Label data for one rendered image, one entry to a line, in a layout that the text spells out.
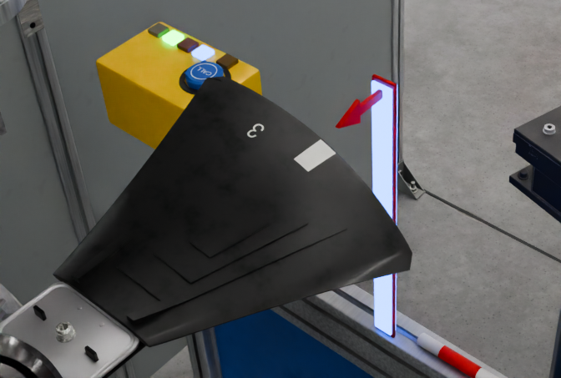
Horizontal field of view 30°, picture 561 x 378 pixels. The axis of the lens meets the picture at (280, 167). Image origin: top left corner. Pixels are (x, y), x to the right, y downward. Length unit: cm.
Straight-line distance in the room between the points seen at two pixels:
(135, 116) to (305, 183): 39
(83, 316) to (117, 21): 96
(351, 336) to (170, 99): 32
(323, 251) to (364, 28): 143
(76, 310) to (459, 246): 174
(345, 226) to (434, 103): 202
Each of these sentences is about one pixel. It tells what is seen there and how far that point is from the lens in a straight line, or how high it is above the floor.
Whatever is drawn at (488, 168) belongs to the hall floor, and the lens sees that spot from 261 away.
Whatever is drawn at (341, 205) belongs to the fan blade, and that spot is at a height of 117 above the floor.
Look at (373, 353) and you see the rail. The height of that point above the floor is 82.
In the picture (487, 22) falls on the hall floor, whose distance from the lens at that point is 312.
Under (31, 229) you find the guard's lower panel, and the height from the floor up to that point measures 58.
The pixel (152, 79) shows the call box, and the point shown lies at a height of 107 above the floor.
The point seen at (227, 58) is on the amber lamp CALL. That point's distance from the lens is 113.
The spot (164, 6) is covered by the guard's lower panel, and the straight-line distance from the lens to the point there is 171.
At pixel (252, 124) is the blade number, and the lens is 84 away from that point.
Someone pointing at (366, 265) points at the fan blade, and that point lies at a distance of 78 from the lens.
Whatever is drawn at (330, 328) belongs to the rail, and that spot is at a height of 82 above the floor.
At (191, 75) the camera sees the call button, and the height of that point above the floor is 108.
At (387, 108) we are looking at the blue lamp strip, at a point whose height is 117.
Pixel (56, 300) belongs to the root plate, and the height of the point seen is 118.
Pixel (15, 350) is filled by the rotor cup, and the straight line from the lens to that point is 65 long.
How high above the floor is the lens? 173
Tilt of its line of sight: 41 degrees down
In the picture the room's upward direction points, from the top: 5 degrees counter-clockwise
